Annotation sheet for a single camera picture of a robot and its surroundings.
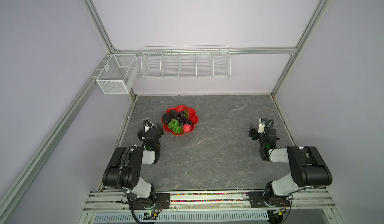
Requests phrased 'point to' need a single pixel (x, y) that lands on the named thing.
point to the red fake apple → (187, 128)
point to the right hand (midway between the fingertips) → (259, 127)
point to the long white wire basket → (186, 61)
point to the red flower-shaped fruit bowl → (166, 127)
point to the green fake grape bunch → (174, 125)
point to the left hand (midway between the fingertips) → (150, 126)
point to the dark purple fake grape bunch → (182, 120)
